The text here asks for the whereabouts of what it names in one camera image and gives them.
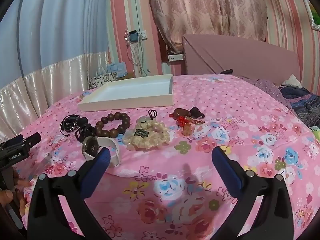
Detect person's left hand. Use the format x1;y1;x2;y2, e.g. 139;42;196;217
0;169;34;207

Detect brown wooden pendant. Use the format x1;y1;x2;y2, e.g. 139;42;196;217
174;108;193;118

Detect patterned gift bag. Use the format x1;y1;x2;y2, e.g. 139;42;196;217
88;66;118;90

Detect framed wall picture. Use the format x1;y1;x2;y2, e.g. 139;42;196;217
301;0;320;32

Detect blue curtain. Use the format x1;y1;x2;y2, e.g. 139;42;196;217
0;0;110;88

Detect dark blue blanket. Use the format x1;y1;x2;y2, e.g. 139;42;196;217
279;86;320;128

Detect cream pearl bead bracelet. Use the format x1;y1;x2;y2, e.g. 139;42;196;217
122;117;170;151

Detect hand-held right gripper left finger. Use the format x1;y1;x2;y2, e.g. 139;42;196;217
27;147;112;240

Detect white shallow tray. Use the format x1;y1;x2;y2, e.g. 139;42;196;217
78;74;174;112

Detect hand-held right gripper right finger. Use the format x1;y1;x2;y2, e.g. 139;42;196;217
211;146;293;240

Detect dark carved pendant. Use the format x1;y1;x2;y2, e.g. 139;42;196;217
189;107;205;119

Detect hanging charger cables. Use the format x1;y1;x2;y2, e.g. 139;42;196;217
124;29;150;77

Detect pink headboard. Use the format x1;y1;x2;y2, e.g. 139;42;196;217
182;34;300;85

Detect light blue gift bag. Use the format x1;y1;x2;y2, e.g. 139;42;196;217
107;62;128;78

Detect black hair claw clip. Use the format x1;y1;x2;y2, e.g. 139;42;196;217
75;117;97;143

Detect white strap wristwatch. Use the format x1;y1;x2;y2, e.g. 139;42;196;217
81;136;120;167

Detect cream satin cloth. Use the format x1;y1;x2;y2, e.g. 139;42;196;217
0;51;109;143

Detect pink patterned curtain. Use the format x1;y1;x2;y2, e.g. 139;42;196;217
145;0;269;52

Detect purple dotted pillow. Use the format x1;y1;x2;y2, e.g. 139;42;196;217
237;76;293;110

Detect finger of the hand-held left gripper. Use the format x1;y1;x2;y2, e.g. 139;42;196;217
21;132;42;148

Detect red cord amber pendant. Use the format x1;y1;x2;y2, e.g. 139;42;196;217
169;114;205;137

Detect brown wooden bead bracelet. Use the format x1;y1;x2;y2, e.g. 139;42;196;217
94;112;131;138

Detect pink floral bed sheet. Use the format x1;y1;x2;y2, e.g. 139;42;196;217
0;74;320;240

